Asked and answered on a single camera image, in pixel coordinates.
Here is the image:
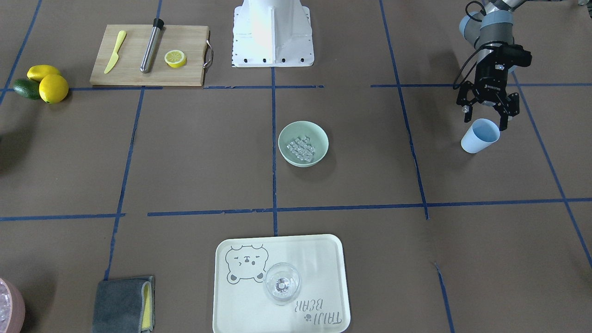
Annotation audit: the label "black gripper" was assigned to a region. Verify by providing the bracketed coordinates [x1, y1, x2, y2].
[456, 58, 520, 131]

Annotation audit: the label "light blue plastic cup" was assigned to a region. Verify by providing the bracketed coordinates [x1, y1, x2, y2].
[460, 118, 500, 154]

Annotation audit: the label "green ceramic bowl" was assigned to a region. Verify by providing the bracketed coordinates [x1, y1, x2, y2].
[277, 121, 329, 168]

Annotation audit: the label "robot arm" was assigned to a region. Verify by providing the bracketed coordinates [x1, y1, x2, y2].
[453, 0, 532, 131]

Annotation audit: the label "ice cubes in green bowl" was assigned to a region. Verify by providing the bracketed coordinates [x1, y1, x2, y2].
[287, 136, 316, 163]

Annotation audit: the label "pink bowl of ice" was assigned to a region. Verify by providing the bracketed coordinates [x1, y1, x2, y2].
[0, 278, 26, 333]

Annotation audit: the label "clear wine glass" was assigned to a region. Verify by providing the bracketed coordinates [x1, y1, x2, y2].
[264, 263, 302, 306]

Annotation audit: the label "wooden cutting board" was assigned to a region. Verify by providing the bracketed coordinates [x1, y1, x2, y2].
[89, 25, 214, 87]

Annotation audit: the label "lemon half slice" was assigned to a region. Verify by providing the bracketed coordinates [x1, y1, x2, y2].
[164, 50, 187, 69]

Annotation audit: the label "steel muddler black tip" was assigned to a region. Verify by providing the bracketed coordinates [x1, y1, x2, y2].
[140, 18, 165, 74]

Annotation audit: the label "yellow plastic knife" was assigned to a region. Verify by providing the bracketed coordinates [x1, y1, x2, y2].
[104, 30, 127, 74]

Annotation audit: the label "grey folded cloth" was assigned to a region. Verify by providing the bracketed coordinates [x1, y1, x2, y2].
[91, 276, 155, 333]

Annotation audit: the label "whole yellow lemon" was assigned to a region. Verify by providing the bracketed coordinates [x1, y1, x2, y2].
[39, 74, 69, 104]

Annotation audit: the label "green lime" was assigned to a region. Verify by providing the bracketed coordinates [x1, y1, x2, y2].
[13, 79, 42, 100]

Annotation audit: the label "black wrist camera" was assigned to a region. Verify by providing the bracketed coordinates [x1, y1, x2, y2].
[494, 44, 532, 71]

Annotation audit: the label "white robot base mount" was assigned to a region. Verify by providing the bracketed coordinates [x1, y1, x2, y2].
[231, 0, 315, 68]

